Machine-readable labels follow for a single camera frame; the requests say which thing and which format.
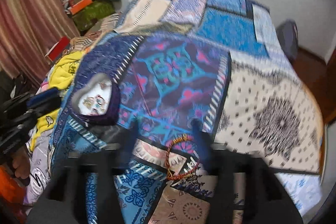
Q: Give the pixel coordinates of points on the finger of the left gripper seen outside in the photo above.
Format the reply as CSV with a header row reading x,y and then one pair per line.
x,y
44,102

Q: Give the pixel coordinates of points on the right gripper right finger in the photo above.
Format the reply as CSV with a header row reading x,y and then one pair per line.
x,y
207,155

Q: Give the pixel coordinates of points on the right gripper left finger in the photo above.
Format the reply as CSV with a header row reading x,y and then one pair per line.
x,y
122,149

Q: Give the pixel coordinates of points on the left hand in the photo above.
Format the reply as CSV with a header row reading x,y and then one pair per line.
x,y
21,163

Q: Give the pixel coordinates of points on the yellow cartoon blanket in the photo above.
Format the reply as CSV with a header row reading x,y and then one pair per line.
x,y
61,77

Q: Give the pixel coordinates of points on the purple heart-shaped tin box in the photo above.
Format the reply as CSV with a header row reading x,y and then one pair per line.
x,y
98,102

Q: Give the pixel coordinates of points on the red white box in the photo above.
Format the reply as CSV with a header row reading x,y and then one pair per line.
x,y
58,49

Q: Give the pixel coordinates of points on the striped red curtain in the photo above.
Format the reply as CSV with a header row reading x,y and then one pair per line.
x,y
29,29

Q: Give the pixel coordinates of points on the blue patchwork bedspread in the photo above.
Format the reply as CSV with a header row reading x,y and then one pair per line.
x,y
218,61

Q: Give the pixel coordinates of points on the orange box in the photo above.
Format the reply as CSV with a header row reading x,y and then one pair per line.
x,y
79,6

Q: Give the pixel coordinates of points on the striped brown quilt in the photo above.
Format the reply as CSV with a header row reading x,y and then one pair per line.
x,y
88,41

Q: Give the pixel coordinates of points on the green patterned box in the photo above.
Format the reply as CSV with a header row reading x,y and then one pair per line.
x,y
91,14

